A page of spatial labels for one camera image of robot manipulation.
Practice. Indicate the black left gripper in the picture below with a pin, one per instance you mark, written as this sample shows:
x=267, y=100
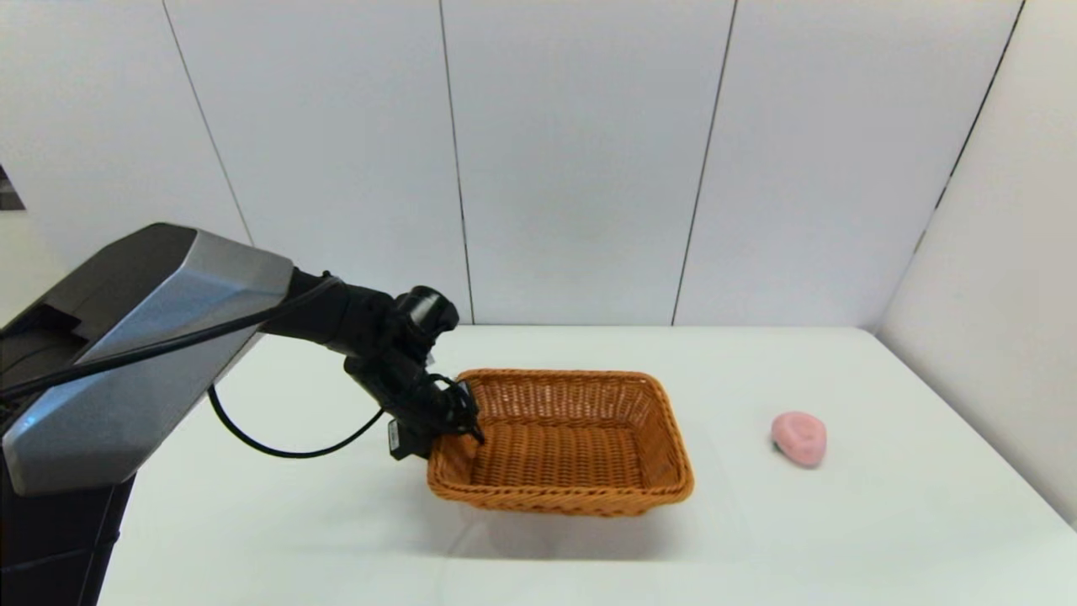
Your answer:
x=404, y=389

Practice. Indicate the orange woven wicker basket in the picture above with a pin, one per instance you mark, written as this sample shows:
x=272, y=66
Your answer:
x=559, y=454

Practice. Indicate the pink peach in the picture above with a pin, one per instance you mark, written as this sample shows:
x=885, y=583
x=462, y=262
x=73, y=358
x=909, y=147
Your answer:
x=799, y=438

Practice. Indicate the left robot arm black grey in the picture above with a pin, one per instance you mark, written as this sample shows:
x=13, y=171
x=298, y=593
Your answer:
x=143, y=337

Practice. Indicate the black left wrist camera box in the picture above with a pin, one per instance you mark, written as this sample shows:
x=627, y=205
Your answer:
x=408, y=441

